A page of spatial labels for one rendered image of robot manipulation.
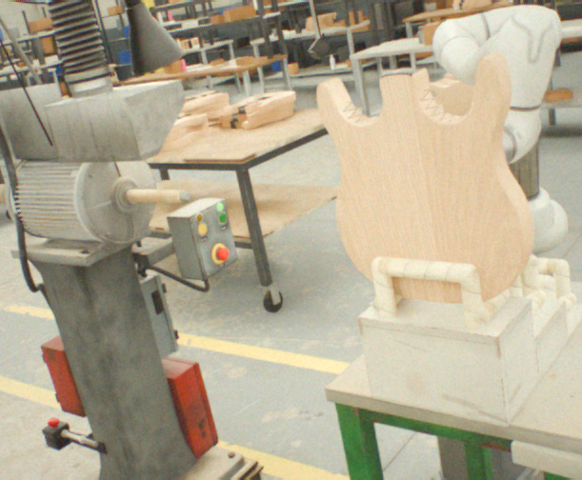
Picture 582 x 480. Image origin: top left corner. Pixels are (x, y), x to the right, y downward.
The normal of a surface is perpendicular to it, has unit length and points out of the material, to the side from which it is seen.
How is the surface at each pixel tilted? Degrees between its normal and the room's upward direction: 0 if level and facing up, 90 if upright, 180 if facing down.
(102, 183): 85
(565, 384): 0
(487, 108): 92
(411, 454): 0
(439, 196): 92
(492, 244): 92
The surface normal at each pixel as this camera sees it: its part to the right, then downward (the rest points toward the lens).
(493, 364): -0.60, 0.37
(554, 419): -0.19, -0.93
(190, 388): 0.79, 0.05
